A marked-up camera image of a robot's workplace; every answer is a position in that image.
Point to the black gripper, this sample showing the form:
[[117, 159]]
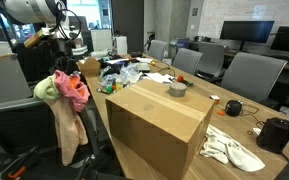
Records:
[[60, 48]]

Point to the pink shirt orange print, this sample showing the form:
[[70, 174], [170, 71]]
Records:
[[62, 85]]

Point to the pale yellow cloth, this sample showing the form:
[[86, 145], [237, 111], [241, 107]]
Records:
[[45, 90]]

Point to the peach cloth garment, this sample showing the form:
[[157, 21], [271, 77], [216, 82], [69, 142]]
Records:
[[67, 133]]

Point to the small brown cardboard box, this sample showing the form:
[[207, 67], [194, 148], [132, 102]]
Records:
[[90, 68]]

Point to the white flat box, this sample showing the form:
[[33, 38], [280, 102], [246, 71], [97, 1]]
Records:
[[144, 66]]

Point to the large brown cardboard box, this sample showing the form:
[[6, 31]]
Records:
[[150, 140]]

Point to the small white orange box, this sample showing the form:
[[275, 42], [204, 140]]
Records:
[[214, 98]]

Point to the black bulky object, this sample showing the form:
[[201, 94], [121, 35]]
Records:
[[34, 60]]

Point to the white cabinet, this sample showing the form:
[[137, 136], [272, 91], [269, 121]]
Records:
[[101, 40]]

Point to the black cloth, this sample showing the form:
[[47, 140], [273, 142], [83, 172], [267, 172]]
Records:
[[112, 68]]

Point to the green plastic toy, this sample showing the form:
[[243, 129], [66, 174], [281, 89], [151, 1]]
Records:
[[109, 89]]

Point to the white paper sheet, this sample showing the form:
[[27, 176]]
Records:
[[117, 61], [144, 60]]

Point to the black orange small tool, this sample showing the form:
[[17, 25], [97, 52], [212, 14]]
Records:
[[113, 87]]

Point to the yellow liquid spray bottle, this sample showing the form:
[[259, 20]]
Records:
[[119, 83]]

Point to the white computer tower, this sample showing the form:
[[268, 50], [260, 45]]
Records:
[[120, 45]]

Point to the large gray board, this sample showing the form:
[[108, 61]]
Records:
[[4, 80]]

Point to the large clear plastic bag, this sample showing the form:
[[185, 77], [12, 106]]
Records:
[[130, 71]]

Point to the black flat device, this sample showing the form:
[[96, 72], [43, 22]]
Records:
[[136, 54]]

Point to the gray framed office chair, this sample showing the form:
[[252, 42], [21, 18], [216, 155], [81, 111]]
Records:
[[20, 130]]

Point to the yellow ball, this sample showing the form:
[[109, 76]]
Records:
[[153, 63]]

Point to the white paper stack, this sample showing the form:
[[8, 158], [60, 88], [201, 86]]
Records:
[[159, 78]]

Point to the orange ball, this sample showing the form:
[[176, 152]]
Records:
[[180, 78]]

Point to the orange black clamp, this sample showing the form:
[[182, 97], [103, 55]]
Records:
[[15, 173]]

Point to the blue bin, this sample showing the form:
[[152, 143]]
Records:
[[182, 42]]

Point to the dark green small object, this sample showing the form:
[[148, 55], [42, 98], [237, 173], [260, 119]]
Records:
[[188, 83]]

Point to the small orange disc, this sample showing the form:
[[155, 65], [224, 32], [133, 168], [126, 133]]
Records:
[[220, 112]]

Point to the black round speaker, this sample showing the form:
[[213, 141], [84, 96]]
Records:
[[233, 108]]

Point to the white crumpled towel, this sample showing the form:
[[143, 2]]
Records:
[[230, 150]]

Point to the white paper slip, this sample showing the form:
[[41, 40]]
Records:
[[257, 130]]

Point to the black cylindrical appliance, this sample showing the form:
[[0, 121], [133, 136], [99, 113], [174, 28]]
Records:
[[274, 135]]

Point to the tan wrist camera mount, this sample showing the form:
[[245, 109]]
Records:
[[37, 37]]

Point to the gray duct tape roll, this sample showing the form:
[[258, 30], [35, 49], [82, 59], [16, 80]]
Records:
[[177, 93]]

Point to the dark wall plaque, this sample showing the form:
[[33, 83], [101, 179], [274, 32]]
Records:
[[195, 11]]

